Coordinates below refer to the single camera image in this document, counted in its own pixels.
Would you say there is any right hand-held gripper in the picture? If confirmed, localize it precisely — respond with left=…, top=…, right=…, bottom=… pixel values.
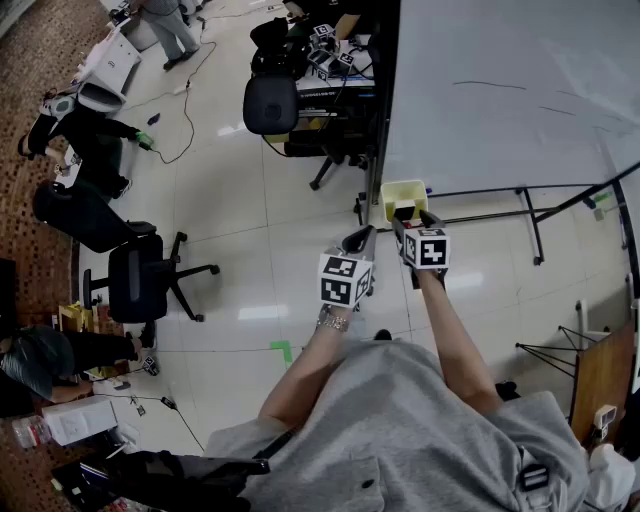
left=390, top=207, right=452, bottom=291

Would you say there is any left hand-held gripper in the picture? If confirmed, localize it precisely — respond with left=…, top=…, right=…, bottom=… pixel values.
left=318, top=224, right=378, bottom=312

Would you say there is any pale yellow plastic box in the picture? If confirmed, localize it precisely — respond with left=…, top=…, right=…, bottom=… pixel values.
left=379, top=178, right=431, bottom=227

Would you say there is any person's left forearm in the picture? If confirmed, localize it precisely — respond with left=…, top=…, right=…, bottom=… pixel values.
left=258, top=305, right=362, bottom=432

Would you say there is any person's right forearm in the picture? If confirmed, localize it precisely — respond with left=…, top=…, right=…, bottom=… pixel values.
left=416, top=269, right=505, bottom=417

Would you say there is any large whiteboard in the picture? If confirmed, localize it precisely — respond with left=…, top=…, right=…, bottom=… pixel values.
left=383, top=0, right=640, bottom=202

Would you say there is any white cardboard box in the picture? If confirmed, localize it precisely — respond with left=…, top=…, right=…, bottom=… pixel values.
left=41, top=395, right=120, bottom=447

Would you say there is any silver wristwatch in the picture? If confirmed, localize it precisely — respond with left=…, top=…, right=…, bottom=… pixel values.
left=315, top=305, right=352, bottom=334

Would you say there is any green floor tape mark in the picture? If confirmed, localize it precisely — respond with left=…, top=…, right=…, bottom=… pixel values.
left=269, top=339, right=294, bottom=370

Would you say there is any cluttered black desk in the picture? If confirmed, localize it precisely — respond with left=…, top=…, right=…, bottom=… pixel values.
left=249, top=0, right=384, bottom=192

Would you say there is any black round-backed office chair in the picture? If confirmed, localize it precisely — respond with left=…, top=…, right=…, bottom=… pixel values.
left=242, top=73, right=301, bottom=137

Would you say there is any person's grey clothing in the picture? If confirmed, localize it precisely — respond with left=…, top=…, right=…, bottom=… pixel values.
left=203, top=338, right=592, bottom=512

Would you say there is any black office chair with armrests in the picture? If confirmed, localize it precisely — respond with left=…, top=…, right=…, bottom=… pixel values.
left=81, top=230, right=221, bottom=349

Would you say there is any wooden side table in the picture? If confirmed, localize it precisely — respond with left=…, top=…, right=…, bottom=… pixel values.
left=568, top=319, right=638, bottom=447

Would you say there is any black reclined office chair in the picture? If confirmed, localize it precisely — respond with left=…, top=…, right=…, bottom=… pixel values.
left=31, top=178, right=158, bottom=254

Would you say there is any white drawer cabinet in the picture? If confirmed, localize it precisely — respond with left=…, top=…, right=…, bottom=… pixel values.
left=72, top=23, right=144, bottom=115

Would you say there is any black bag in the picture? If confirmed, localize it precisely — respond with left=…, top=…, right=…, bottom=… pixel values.
left=50, top=448, right=272, bottom=512

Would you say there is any clear plastic bottle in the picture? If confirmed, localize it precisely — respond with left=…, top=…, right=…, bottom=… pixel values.
left=10, top=413, right=53, bottom=450

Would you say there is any black wire floor stand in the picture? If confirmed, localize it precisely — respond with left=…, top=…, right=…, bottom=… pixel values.
left=514, top=298, right=614, bottom=386

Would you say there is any black floor cable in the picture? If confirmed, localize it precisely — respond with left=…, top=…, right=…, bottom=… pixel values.
left=119, top=14, right=219, bottom=166

